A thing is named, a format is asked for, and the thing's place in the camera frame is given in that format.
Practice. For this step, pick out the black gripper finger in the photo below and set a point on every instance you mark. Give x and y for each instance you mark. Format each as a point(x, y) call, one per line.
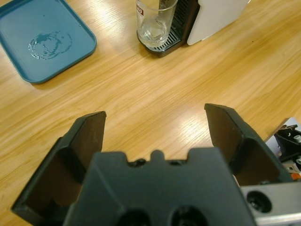
point(251, 157)
point(54, 169)

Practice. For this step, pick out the clear drinking glass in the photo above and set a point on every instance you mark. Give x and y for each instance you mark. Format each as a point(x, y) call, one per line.
point(152, 33)

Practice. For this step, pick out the teal plastic tray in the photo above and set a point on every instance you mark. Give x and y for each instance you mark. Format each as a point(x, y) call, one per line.
point(35, 28)

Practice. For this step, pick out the white capsule coffee machine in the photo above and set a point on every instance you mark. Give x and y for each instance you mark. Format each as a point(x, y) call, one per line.
point(216, 21)

